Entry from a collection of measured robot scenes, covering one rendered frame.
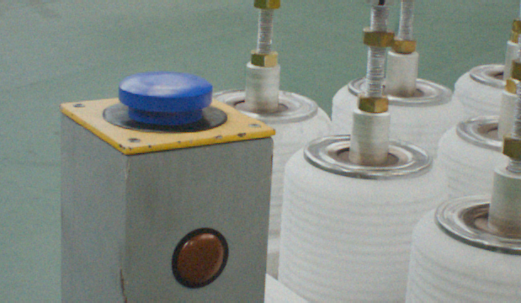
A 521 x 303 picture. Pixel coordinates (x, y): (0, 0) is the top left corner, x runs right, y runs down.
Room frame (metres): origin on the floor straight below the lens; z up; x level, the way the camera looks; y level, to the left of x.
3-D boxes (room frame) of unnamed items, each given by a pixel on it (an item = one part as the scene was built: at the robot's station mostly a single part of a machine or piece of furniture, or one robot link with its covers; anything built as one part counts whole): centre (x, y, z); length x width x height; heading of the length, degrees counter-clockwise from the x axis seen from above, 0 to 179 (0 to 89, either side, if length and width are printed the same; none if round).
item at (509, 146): (0.52, -0.12, 0.29); 0.02 x 0.02 x 0.01; 23
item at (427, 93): (0.78, -0.09, 0.25); 0.08 x 0.08 x 0.01
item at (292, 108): (0.71, 0.01, 0.25); 0.08 x 0.08 x 0.01
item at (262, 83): (0.71, 0.01, 0.26); 0.02 x 0.02 x 0.03
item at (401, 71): (0.78, -0.09, 0.26); 0.02 x 0.02 x 0.03
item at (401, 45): (0.78, -0.09, 0.29); 0.02 x 0.02 x 0.01; 81
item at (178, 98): (0.46, 0.05, 0.32); 0.04 x 0.04 x 0.02
